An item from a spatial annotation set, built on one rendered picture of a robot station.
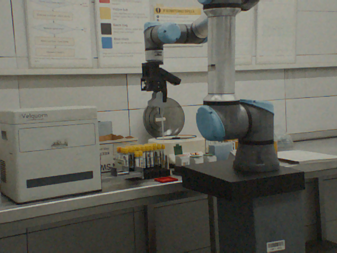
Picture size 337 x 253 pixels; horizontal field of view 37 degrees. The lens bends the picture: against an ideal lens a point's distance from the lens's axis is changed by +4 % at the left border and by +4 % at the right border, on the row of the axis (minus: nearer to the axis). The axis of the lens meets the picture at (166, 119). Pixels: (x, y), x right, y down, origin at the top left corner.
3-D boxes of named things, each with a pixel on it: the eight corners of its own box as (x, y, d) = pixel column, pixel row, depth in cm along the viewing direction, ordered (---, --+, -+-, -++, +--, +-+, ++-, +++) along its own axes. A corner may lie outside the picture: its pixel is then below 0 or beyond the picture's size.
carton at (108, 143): (86, 178, 199) (84, 142, 198) (64, 171, 224) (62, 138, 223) (140, 170, 211) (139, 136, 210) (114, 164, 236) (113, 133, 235)
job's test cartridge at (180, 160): (182, 171, 194) (180, 156, 194) (175, 170, 198) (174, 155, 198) (189, 170, 196) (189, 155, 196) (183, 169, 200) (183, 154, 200)
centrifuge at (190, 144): (165, 169, 212) (163, 141, 211) (145, 161, 239) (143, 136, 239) (215, 164, 220) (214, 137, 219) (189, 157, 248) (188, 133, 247)
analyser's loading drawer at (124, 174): (91, 186, 170) (90, 171, 170) (84, 183, 176) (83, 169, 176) (143, 178, 180) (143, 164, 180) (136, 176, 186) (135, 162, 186)
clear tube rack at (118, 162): (125, 178, 196) (123, 160, 195) (115, 174, 204) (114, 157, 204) (169, 171, 206) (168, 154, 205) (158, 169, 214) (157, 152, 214)
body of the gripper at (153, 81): (140, 92, 196) (139, 62, 196) (159, 91, 201) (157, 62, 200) (149, 92, 190) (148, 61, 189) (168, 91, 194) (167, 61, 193)
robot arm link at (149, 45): (149, 20, 188) (139, 23, 196) (150, 49, 189) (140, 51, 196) (166, 21, 192) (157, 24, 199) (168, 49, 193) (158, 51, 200)
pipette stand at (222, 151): (218, 169, 206) (217, 145, 206) (207, 167, 212) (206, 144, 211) (235, 166, 212) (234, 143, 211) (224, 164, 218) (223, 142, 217)
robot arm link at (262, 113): (282, 139, 161) (282, 97, 160) (249, 142, 155) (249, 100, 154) (258, 134, 172) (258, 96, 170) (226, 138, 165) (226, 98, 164)
